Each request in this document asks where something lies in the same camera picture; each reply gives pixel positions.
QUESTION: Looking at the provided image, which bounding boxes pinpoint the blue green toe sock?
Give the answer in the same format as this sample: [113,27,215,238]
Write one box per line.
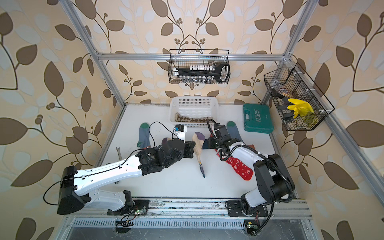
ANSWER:
[227,121,245,146]

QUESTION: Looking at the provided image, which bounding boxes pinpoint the blue orange striped sock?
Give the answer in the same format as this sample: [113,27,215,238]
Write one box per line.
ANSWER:
[137,123,151,149]

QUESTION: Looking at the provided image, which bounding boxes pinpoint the beige purple striped sock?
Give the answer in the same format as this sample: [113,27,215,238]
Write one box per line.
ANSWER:
[193,132,205,177]
[162,138,172,145]

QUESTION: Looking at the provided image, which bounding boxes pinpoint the red bear sock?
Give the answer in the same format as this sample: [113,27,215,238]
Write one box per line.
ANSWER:
[226,157,254,181]

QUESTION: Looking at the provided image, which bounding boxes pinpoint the white plastic basket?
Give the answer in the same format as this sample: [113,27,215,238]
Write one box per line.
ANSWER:
[169,97,219,128]

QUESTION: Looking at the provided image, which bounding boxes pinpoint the argyle brown sock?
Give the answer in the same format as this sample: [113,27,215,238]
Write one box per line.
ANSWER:
[189,117,211,123]
[175,113,192,123]

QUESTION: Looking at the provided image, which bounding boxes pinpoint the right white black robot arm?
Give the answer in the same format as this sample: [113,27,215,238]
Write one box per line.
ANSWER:
[208,119,295,215]

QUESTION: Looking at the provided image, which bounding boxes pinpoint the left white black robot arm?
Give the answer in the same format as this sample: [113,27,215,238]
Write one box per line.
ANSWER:
[56,139,196,215]

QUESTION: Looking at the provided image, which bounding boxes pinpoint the silver open-end wrench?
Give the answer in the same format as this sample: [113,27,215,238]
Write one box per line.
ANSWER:
[116,147,123,161]

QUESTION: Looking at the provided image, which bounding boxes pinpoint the green plastic tool case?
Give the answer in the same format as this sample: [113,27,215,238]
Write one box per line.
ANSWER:
[243,104,274,134]

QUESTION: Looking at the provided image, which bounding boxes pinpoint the socket set holder black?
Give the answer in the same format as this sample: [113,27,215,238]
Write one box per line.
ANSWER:
[171,63,231,84]

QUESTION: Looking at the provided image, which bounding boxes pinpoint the black pliers in basket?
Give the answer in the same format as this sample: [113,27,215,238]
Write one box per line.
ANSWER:
[272,88,294,122]

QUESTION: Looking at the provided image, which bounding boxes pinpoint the yellow rubber glove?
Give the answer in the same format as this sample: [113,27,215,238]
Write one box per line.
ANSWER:
[287,98,315,119]

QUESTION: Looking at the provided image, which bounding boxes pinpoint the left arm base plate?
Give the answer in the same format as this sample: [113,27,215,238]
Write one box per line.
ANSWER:
[107,199,150,216]

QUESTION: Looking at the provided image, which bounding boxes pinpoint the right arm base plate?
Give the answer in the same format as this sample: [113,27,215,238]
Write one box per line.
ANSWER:
[225,200,269,217]

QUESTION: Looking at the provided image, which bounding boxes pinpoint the black wire basket back wall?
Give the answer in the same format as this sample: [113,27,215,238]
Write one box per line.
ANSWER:
[168,48,231,84]

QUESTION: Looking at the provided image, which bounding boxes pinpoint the black wire basket wall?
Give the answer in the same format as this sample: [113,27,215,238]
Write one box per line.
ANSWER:
[168,48,231,84]
[264,63,335,131]

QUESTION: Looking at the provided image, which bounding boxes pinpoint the black wire basket right wall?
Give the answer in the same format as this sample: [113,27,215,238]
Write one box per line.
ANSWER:
[264,63,335,131]

